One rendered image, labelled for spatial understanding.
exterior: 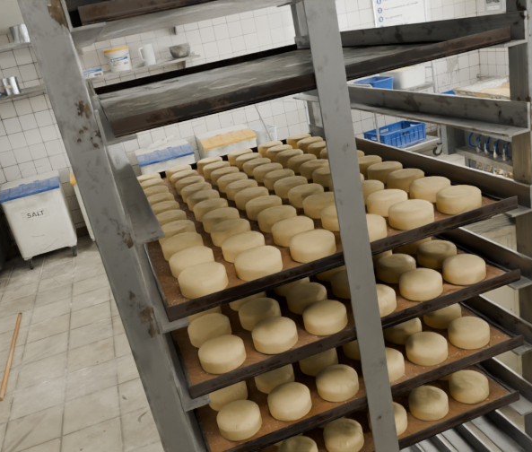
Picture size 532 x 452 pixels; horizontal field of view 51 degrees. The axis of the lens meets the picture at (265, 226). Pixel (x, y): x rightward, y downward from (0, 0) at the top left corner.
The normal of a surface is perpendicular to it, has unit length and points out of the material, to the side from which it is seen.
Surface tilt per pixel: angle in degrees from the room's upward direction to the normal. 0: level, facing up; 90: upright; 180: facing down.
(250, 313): 0
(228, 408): 0
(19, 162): 90
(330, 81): 90
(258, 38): 90
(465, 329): 0
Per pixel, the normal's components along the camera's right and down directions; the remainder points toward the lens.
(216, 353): -0.19, -0.92
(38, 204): 0.33, 0.33
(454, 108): -0.93, 0.28
